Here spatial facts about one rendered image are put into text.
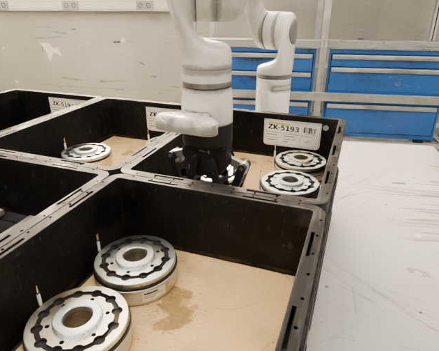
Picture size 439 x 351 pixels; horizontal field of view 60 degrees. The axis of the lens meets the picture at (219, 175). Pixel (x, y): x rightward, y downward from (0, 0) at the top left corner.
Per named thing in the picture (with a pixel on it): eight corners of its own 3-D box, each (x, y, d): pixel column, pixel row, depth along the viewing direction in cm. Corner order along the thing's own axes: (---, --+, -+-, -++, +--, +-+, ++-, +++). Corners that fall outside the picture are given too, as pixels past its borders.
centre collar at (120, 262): (129, 243, 51) (128, 239, 50) (162, 251, 49) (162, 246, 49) (106, 265, 46) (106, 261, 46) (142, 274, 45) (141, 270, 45)
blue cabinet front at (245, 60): (205, 128, 274) (204, 47, 251) (307, 133, 263) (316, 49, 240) (205, 129, 272) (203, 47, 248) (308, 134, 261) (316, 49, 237)
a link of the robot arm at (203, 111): (152, 130, 52) (148, 84, 49) (193, 111, 61) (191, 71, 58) (212, 140, 48) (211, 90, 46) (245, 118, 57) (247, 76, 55)
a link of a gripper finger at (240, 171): (239, 164, 55) (223, 193, 58) (249, 170, 55) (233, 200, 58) (246, 157, 57) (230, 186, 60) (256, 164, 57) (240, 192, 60)
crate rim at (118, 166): (106, 105, 99) (105, 96, 98) (213, 116, 90) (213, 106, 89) (-33, 159, 65) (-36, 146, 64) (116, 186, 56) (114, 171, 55)
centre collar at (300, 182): (279, 175, 71) (279, 171, 70) (305, 178, 69) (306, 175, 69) (274, 186, 66) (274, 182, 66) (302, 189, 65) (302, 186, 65)
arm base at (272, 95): (256, 131, 114) (258, 72, 106) (286, 132, 112) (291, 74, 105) (252, 141, 105) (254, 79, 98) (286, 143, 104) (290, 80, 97)
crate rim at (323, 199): (213, 116, 90) (213, 106, 89) (345, 129, 81) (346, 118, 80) (116, 186, 56) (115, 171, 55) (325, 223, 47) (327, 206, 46)
